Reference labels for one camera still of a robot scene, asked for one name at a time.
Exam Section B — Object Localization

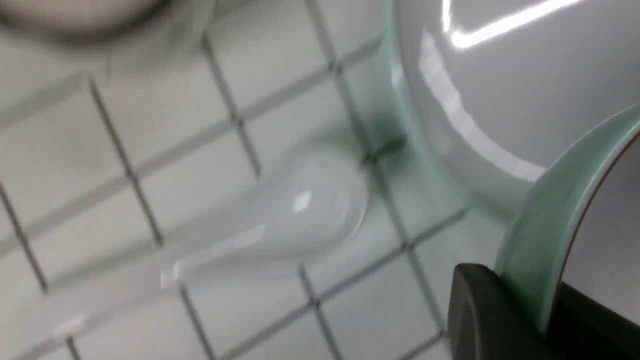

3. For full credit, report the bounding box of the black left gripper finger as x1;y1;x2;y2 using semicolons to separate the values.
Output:
447;263;640;360

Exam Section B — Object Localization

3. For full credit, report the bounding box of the pale green shallow bowl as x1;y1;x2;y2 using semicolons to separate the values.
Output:
494;104;640;335

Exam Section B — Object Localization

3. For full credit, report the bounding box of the pale celadon ceramic spoon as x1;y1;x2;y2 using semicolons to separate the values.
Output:
11;145;370;344

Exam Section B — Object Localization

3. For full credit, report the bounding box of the pale green large plate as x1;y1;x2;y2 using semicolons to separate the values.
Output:
385;0;640;215

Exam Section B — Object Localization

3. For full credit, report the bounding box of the white grid tablecloth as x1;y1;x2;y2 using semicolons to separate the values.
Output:
1;0;505;360

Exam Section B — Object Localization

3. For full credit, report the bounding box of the white cup with black rim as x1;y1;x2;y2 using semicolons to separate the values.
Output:
0;0;221;66

